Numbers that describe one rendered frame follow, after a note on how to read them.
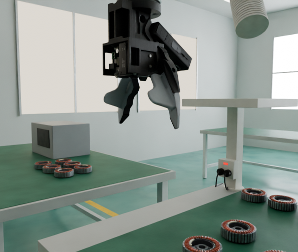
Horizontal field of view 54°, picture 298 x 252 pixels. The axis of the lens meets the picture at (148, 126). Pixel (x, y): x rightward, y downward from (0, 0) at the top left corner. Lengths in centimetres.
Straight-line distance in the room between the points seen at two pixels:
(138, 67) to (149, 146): 550
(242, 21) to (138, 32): 114
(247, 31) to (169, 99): 123
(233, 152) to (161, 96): 110
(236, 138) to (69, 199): 86
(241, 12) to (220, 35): 617
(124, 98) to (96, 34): 475
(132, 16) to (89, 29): 475
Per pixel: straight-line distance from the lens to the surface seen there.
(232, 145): 151
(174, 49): 53
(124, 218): 117
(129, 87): 53
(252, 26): 163
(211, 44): 744
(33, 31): 480
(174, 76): 46
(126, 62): 45
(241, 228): 106
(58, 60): 488
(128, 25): 48
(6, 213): 139
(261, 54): 800
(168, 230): 107
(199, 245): 93
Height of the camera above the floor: 120
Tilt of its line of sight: 5 degrees down
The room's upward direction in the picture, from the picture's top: straight up
